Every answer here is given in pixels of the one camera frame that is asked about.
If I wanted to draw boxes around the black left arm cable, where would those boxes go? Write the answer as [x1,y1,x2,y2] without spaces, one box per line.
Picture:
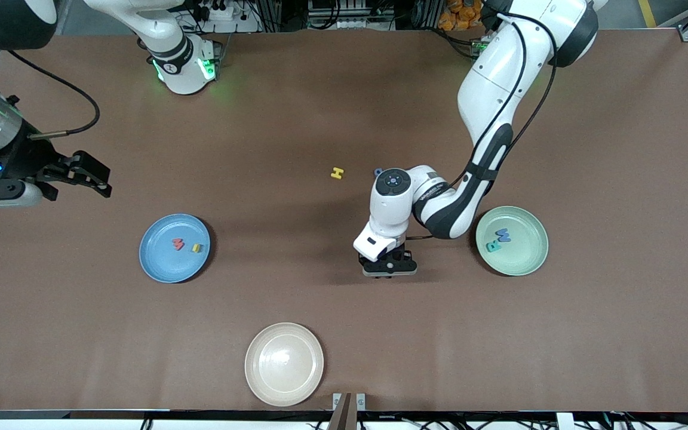
[404,12,560,241]

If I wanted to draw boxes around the green plate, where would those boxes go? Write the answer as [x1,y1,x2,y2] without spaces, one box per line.
[475,205,549,277]

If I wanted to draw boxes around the blue plate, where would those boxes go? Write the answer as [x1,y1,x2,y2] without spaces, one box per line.
[139,213,211,284]

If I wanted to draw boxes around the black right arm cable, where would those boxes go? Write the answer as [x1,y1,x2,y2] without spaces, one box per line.
[0,51,101,141]

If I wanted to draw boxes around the black equipment rack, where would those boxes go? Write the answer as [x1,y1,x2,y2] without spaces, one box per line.
[305,0,398,30]

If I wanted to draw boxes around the white power strip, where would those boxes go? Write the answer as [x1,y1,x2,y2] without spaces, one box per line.
[192,0,261,33]

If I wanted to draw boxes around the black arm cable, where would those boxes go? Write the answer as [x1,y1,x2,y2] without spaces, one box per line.
[0,51,101,141]
[404,12,560,241]

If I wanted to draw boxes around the orange bags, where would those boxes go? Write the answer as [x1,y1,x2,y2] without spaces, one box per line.
[438,0,488,32]

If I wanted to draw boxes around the beige plate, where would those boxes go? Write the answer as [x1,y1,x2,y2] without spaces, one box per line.
[244,322,325,407]

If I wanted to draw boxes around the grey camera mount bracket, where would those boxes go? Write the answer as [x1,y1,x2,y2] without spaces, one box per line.
[327,392,367,430]

